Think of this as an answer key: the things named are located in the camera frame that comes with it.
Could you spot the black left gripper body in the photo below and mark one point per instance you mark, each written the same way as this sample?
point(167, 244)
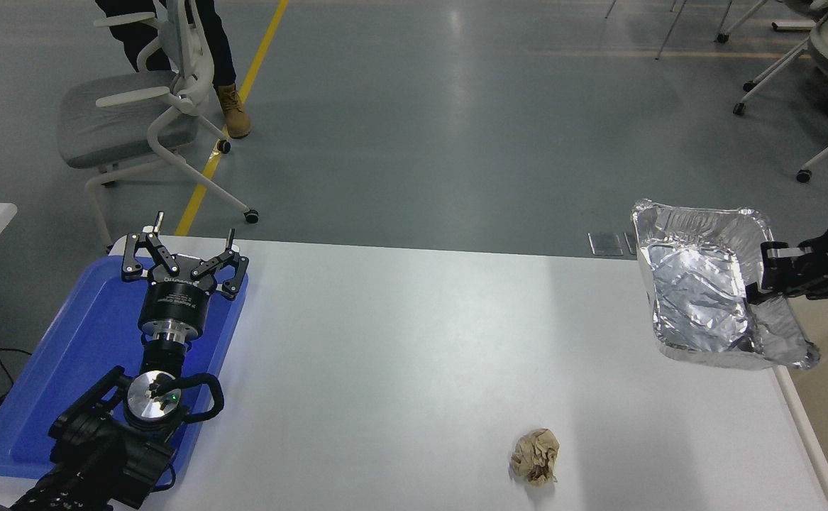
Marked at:
point(172, 301)

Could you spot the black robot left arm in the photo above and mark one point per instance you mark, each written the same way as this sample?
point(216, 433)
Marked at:
point(101, 454)

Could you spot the person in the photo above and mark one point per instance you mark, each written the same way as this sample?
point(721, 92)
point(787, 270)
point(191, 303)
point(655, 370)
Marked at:
point(218, 42)

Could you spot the blue plastic tray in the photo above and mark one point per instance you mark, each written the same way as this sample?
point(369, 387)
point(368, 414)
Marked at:
point(66, 355)

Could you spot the grey caster chair leg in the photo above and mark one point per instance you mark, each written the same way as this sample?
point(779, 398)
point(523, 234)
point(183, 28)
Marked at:
point(722, 38)

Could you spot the crumpled tan paper ball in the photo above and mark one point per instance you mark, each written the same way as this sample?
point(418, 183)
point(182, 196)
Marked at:
point(536, 458)

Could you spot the metal floor plate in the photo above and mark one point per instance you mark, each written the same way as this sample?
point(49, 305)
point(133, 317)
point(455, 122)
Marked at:
point(631, 243)
point(605, 244)

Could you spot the white grey office chair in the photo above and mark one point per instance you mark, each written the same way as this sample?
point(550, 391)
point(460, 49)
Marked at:
point(116, 113)

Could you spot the silver foil tray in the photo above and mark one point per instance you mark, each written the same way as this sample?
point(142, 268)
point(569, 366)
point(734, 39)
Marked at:
point(697, 291)

